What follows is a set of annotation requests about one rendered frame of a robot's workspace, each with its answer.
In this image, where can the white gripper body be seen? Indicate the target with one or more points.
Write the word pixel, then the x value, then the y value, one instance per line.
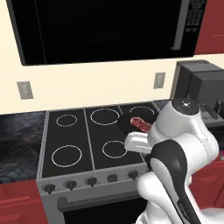
pixel 137 142

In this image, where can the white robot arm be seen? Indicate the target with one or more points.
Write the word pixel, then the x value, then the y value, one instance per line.
pixel 180 163

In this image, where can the red raw steak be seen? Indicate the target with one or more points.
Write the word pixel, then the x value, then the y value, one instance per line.
pixel 140 124

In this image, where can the black stove knob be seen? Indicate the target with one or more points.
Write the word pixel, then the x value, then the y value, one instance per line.
pixel 48 188
pixel 71 185
pixel 112 178
pixel 91 181
pixel 133 174

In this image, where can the black hob with steel stove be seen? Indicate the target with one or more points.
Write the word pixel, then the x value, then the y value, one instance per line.
pixel 70 137

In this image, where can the black oven door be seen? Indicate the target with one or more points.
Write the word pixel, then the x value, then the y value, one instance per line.
pixel 99 214

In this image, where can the red base cupboard door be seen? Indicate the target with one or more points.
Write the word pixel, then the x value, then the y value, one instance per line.
pixel 210 186

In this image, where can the black microwave oven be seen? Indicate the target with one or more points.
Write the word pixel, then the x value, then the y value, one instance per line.
pixel 105 29

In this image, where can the red drawer front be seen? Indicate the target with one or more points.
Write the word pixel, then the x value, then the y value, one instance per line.
pixel 17 194

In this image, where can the grey wall socket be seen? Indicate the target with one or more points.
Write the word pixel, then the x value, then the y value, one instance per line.
pixel 159 80
pixel 25 90

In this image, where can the red wall cupboard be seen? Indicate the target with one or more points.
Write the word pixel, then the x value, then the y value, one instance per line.
pixel 211 26

